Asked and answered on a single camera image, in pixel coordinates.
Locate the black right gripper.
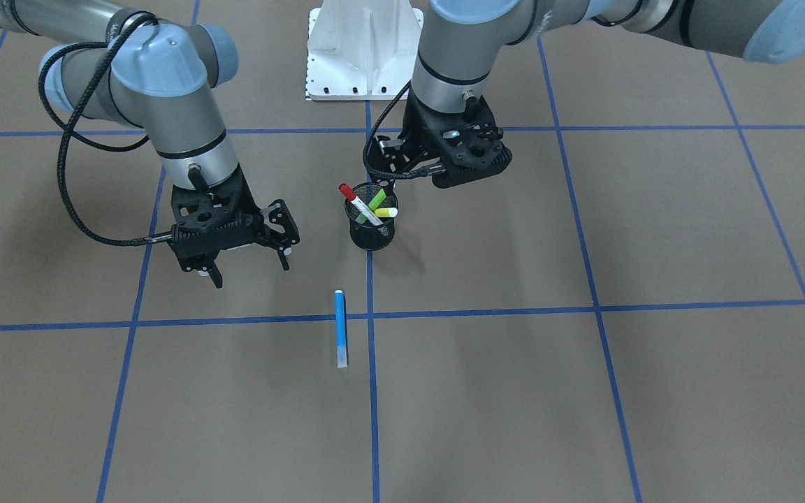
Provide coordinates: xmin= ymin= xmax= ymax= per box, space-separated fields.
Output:
xmin=167 ymin=165 xmax=300 ymax=289

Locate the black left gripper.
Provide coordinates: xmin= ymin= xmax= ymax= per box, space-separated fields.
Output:
xmin=373 ymin=92 xmax=512 ymax=189

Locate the blue highlighter pen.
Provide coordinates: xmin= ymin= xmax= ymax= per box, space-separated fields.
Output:
xmin=333 ymin=289 xmax=348 ymax=369

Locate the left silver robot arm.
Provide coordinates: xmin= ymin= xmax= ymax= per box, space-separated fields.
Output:
xmin=362 ymin=1 xmax=805 ymax=189

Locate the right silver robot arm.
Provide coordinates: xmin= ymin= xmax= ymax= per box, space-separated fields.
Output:
xmin=0 ymin=1 xmax=300 ymax=287

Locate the green highlighter pen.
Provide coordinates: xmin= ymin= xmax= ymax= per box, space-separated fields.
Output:
xmin=354 ymin=184 xmax=386 ymax=217

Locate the yellow highlighter pen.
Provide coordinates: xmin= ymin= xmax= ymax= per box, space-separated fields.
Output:
xmin=373 ymin=207 xmax=398 ymax=219

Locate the red marker pen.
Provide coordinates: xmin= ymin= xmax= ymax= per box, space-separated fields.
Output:
xmin=338 ymin=184 xmax=383 ymax=226

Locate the black mesh pen cup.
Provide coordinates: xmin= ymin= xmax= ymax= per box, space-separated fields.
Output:
xmin=344 ymin=182 xmax=399 ymax=251

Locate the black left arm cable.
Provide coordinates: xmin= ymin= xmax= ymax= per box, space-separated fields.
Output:
xmin=363 ymin=81 xmax=445 ymax=181

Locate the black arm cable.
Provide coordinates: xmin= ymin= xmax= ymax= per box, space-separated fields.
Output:
xmin=363 ymin=81 xmax=445 ymax=181
xmin=38 ymin=13 xmax=174 ymax=248

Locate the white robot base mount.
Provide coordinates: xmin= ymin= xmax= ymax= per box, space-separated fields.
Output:
xmin=305 ymin=1 xmax=424 ymax=101

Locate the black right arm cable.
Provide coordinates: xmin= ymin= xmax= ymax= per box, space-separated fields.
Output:
xmin=38 ymin=13 xmax=174 ymax=248

